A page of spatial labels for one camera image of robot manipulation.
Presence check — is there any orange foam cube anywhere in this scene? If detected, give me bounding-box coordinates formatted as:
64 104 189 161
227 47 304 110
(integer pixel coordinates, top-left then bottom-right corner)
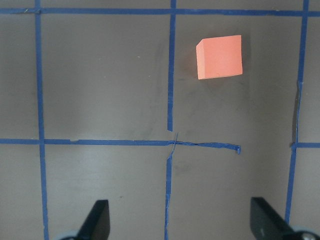
196 35 243 80

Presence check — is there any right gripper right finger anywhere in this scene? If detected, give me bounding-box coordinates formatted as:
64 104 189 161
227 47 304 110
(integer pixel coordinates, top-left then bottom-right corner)
250 197 295 240

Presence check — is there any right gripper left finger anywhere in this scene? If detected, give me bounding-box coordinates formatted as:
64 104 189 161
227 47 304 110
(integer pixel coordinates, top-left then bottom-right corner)
77 199 111 240

